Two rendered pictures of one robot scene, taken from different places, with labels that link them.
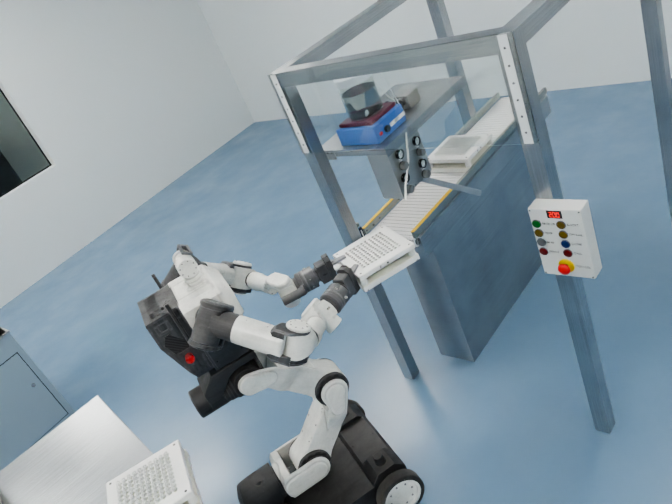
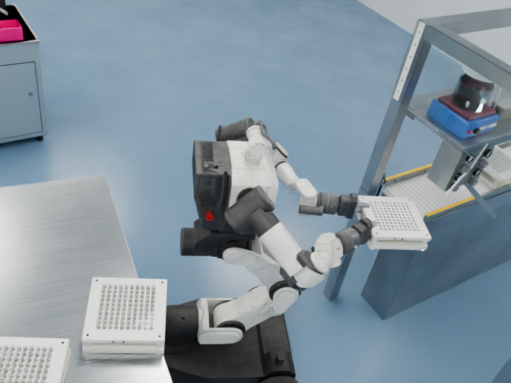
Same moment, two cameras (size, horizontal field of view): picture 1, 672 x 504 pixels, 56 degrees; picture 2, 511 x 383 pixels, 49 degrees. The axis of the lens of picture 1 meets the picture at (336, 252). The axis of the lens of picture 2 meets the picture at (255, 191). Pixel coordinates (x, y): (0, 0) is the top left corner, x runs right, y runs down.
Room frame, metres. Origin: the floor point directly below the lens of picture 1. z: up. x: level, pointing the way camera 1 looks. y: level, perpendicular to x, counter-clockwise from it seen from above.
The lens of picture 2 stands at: (0.33, 0.46, 2.40)
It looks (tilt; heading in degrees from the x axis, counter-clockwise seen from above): 39 degrees down; 359
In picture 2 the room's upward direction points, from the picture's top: 11 degrees clockwise
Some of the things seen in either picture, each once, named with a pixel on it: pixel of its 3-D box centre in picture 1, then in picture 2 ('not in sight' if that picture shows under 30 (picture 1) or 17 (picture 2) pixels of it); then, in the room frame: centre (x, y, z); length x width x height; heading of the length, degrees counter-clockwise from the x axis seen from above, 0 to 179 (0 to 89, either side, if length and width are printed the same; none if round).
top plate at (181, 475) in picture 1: (148, 489); (127, 308); (1.42, 0.78, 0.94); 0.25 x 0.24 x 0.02; 12
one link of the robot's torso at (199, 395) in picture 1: (225, 378); (216, 237); (1.92, 0.57, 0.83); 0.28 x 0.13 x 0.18; 104
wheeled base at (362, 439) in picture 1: (314, 472); (223, 332); (1.95, 0.47, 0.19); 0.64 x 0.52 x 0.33; 104
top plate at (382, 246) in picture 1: (372, 251); (393, 217); (2.09, -0.13, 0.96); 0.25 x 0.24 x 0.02; 13
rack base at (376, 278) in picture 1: (377, 261); (389, 226); (2.09, -0.13, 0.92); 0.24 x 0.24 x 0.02; 13
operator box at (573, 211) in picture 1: (565, 238); not in sight; (1.63, -0.68, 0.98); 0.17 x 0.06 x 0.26; 38
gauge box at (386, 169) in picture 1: (400, 163); (461, 160); (2.33, -0.38, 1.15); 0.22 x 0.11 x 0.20; 128
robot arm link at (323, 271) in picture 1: (318, 273); (339, 204); (2.11, 0.09, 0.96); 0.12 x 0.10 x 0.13; 95
